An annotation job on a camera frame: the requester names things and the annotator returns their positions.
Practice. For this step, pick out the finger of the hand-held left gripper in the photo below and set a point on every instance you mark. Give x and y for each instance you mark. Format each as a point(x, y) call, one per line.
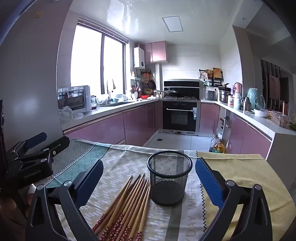
point(37, 139)
point(59, 144)

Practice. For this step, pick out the clear plastic bag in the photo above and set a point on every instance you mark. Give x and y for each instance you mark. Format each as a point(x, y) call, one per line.
point(67, 112)

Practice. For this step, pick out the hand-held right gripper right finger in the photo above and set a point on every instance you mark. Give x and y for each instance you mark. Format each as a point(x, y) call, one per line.
point(208, 183)

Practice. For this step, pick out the white kitchen countertop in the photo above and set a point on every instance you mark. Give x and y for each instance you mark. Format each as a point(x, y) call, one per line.
point(111, 108)

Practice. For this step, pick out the yellow cooking oil bottle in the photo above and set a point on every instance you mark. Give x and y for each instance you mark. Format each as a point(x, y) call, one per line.
point(219, 148)

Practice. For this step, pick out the printed patchwork tablecloth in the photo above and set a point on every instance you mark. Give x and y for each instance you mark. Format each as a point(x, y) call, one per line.
point(242, 166)

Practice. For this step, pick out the red bowl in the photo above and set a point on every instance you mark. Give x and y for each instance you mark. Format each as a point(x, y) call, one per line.
point(145, 96)

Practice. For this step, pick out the wok with lid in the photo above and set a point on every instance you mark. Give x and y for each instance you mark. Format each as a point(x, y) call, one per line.
point(170, 92)

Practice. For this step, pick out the knife holder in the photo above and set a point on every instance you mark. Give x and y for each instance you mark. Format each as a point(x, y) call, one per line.
point(225, 121)

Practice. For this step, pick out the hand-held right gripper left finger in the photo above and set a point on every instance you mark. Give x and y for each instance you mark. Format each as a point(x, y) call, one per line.
point(90, 178)

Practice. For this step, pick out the white bowl in bag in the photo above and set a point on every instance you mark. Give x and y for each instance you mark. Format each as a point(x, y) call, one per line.
point(261, 113)

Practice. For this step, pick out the clear plastic bottle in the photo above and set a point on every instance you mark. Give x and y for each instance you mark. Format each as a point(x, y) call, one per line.
point(213, 142)

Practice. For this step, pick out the framed wall picture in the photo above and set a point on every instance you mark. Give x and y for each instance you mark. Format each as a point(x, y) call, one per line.
point(274, 87)

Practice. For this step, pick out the built-in oven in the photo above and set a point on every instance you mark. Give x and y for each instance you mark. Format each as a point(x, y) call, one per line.
point(180, 118)

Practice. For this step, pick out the kitchen window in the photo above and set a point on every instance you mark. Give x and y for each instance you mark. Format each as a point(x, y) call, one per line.
point(87, 58)

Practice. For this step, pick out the stainless steel pot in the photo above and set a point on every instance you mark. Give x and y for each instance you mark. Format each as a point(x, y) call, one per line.
point(223, 97)

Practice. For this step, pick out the clear plastic container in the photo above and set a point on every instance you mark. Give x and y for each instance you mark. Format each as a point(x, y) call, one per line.
point(280, 119)

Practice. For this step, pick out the sink faucet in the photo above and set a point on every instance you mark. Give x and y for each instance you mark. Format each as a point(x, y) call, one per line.
point(110, 84)

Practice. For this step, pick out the pink kettle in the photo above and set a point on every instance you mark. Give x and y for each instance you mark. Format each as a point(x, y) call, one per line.
point(237, 88)

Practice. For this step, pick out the teal appliance in plastic bag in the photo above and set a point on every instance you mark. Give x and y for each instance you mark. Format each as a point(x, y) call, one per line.
point(254, 97)

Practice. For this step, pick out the black mesh holder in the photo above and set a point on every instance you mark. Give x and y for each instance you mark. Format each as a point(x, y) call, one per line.
point(170, 185)

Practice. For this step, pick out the pink base cabinets short run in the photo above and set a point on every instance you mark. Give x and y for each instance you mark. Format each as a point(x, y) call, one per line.
point(245, 134)

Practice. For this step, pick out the ceiling light panel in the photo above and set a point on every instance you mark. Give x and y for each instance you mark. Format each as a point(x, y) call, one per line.
point(172, 24)

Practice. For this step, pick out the white water heater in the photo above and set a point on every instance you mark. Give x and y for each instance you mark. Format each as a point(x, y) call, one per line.
point(139, 58)

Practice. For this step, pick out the pink wall cabinet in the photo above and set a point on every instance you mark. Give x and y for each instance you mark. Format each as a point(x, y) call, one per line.
point(157, 52)

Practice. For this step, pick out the white bottle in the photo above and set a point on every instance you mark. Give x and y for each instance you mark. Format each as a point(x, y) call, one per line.
point(237, 102)

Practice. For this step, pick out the black range hood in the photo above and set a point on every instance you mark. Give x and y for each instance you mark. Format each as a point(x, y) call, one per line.
point(182, 84)

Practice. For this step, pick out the wall rack with cutting board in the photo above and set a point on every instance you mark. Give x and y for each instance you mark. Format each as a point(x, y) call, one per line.
point(216, 74)

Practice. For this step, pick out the white countertop oven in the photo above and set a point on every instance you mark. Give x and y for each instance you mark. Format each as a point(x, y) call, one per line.
point(71, 99)

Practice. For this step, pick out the silver rice cooker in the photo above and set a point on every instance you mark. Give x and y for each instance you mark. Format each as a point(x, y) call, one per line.
point(210, 95)

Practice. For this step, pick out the steel flask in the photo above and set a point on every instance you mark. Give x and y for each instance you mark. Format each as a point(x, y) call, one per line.
point(247, 105)

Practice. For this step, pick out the bundle of wooden chopsticks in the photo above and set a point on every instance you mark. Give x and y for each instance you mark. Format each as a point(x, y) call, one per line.
point(129, 204)

